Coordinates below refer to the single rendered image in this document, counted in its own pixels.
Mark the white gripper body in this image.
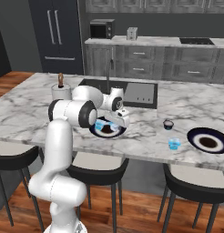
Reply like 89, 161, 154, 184
109, 114, 131, 130

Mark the dark blue rimmed plate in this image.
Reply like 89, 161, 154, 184
187, 127, 224, 155
88, 116, 127, 139

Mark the silver toaster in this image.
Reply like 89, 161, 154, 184
126, 26, 138, 41

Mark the dark double-door fridge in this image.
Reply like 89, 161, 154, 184
27, 0, 85, 76

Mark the grey lower cupboard run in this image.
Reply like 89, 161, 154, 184
84, 44, 224, 86

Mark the black stool with beige seat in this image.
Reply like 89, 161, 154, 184
0, 140, 46, 233
157, 163, 224, 233
66, 151, 130, 233

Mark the grey cupboard run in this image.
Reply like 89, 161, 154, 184
84, 44, 224, 86
85, 0, 224, 15

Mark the dark sink basin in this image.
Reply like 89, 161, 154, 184
78, 78, 159, 110

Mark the black hob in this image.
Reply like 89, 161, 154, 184
178, 36, 216, 46

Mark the grey upper cupboard run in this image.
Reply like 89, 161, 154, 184
85, 0, 224, 15

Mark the white paper towel roll holder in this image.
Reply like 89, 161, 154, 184
51, 72, 72, 102

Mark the black microwave oven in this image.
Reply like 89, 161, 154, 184
89, 18, 116, 40

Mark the dark blue yogurt container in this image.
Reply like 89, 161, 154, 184
162, 118, 175, 131

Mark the light blue yogurt container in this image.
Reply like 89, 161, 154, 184
95, 118, 107, 132
168, 137, 181, 151

